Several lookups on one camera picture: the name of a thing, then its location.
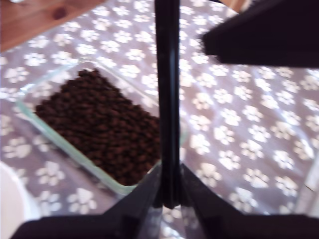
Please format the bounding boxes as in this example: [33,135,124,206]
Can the black plastic measuring scoop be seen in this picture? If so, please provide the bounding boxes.
[154,0,182,209]

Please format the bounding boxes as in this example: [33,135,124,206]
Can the white ceramic paw-print cat bowl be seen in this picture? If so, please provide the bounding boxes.
[0,161,33,239]

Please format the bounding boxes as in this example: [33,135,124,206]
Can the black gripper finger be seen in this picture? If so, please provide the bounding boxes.
[179,164,244,239]
[201,0,319,68]
[103,167,162,239]

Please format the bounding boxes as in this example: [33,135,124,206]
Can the dry brown cat kibble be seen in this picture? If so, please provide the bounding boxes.
[34,69,161,186]

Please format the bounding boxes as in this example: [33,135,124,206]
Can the clear rectangular glass dish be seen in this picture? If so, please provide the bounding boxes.
[14,58,189,196]

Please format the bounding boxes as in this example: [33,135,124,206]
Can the purple paw-print cloth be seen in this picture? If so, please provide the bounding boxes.
[0,0,319,239]

